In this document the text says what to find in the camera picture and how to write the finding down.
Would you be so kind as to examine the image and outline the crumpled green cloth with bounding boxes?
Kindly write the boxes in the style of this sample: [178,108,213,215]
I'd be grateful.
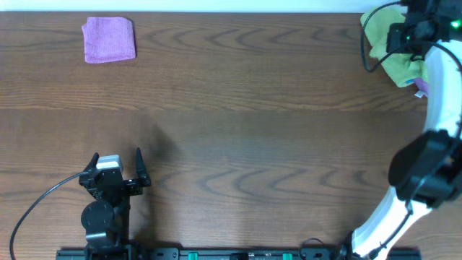
[360,7,429,87]

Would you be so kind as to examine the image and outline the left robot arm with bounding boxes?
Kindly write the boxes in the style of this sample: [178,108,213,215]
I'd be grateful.
[79,148,151,259]

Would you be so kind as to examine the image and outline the crumpled purple cloth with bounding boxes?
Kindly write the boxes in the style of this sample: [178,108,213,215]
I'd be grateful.
[414,77,428,98]

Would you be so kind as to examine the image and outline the folded purple cloth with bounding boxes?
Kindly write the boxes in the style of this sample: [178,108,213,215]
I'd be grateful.
[82,17,136,64]

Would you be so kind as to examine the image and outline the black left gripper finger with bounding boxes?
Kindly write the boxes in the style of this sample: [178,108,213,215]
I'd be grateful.
[84,152,99,171]
[135,147,152,187]

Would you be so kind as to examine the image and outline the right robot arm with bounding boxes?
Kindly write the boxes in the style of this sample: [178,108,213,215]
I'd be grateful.
[334,0,461,259]

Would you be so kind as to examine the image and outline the black left camera cable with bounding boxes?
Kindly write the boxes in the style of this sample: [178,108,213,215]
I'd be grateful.
[9,171,90,260]

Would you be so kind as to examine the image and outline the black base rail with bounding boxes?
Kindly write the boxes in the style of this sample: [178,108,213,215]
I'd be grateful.
[56,243,422,260]

